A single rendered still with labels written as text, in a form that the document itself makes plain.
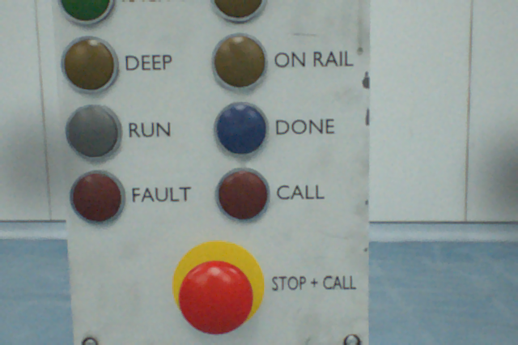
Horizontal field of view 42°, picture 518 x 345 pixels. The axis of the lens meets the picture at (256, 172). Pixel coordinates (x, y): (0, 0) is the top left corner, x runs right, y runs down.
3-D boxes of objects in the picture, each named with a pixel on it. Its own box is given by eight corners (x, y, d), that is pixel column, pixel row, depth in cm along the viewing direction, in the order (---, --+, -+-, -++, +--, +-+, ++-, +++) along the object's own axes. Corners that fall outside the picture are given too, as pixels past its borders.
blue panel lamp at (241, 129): (267, 155, 36) (266, 104, 36) (215, 156, 36) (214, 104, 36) (267, 153, 37) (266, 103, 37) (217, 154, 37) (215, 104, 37)
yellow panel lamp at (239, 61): (265, 87, 36) (265, 34, 35) (214, 88, 36) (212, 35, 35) (265, 87, 37) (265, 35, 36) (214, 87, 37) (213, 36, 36)
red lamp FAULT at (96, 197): (121, 223, 37) (119, 173, 37) (70, 224, 37) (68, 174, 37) (125, 220, 38) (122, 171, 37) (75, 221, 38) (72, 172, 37)
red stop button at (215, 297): (253, 339, 36) (252, 266, 35) (177, 340, 36) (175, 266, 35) (255, 308, 40) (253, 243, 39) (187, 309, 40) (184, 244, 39)
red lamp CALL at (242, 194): (268, 221, 37) (267, 171, 36) (218, 222, 37) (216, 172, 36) (268, 218, 38) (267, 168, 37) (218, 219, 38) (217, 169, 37)
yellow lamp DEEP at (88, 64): (114, 90, 36) (112, 37, 35) (62, 91, 36) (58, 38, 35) (117, 90, 37) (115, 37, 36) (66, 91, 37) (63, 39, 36)
